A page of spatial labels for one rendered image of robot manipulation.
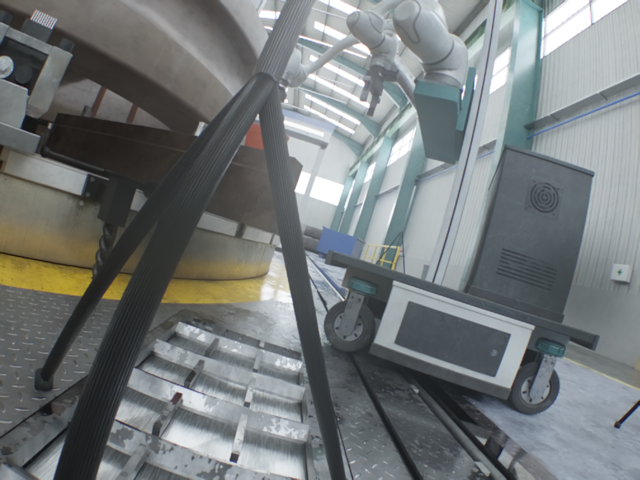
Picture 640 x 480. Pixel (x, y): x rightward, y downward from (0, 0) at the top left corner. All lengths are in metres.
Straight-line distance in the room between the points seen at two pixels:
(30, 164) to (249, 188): 1.04
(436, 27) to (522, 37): 12.22
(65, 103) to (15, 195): 5.09
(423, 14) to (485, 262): 0.82
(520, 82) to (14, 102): 12.20
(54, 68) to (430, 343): 1.51
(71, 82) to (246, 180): 4.89
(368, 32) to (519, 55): 11.54
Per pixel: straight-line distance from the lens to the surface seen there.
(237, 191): 1.78
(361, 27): 1.50
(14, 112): 1.01
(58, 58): 1.38
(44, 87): 1.35
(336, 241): 11.26
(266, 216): 1.69
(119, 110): 5.85
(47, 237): 1.24
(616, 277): 7.43
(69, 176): 1.19
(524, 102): 12.15
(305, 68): 2.07
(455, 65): 1.37
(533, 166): 1.27
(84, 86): 6.24
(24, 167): 1.17
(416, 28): 1.24
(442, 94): 1.28
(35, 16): 1.63
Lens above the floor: 0.32
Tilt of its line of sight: 1 degrees up
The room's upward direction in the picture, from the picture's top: 18 degrees clockwise
